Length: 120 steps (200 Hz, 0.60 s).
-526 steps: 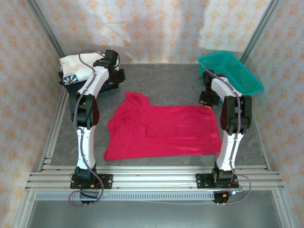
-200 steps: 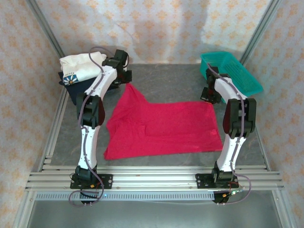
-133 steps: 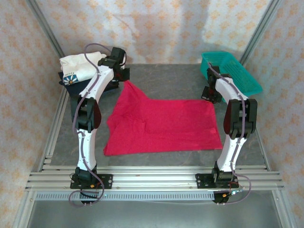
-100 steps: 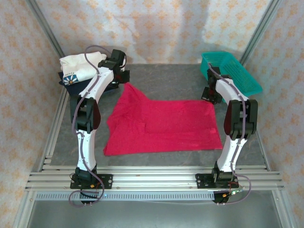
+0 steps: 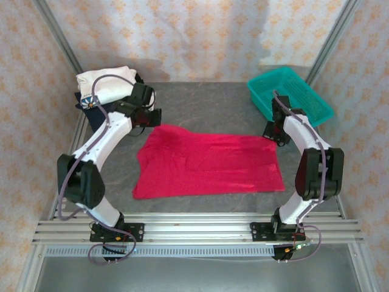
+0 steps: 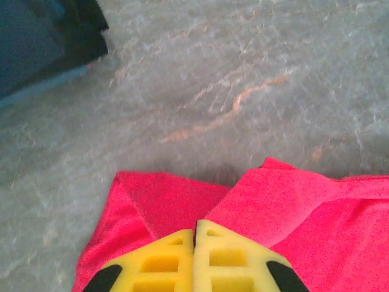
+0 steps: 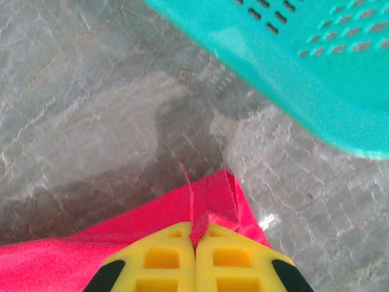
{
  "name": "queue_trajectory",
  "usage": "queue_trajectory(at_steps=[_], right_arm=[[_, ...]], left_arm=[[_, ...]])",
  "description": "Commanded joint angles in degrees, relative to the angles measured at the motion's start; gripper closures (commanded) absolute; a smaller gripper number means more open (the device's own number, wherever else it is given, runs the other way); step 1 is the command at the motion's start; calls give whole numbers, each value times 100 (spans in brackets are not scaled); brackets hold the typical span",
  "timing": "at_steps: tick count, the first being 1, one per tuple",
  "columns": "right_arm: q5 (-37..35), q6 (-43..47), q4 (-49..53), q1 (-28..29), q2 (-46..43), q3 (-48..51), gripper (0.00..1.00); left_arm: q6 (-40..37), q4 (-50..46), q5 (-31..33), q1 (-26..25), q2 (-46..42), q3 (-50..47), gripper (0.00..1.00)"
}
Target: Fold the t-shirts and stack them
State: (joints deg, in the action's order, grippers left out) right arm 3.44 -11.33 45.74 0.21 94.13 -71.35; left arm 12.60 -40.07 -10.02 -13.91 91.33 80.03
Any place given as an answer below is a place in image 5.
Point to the teal plastic basket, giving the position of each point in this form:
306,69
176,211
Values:
304,91

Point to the red t-shirt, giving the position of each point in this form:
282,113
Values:
212,164

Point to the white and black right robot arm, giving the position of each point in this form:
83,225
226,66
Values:
304,134

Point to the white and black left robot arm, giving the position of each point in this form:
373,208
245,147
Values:
103,143

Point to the white t-shirt with daisy print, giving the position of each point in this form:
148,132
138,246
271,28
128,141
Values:
112,88

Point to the small green circuit board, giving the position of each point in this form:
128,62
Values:
302,246

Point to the grey metal panel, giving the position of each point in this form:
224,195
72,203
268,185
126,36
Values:
197,276

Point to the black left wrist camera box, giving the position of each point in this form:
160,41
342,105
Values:
149,118

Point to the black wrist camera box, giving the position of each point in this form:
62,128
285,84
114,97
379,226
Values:
270,130
149,118

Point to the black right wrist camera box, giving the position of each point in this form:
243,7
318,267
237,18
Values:
270,130

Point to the aluminium table side rail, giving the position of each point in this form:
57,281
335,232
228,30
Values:
361,267
77,130

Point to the aluminium frame post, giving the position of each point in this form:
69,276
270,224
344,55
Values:
57,33
335,33

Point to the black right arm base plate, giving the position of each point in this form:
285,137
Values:
258,232

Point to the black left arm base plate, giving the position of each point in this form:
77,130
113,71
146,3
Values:
138,232

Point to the aluminium mounting rail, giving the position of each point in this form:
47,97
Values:
197,228

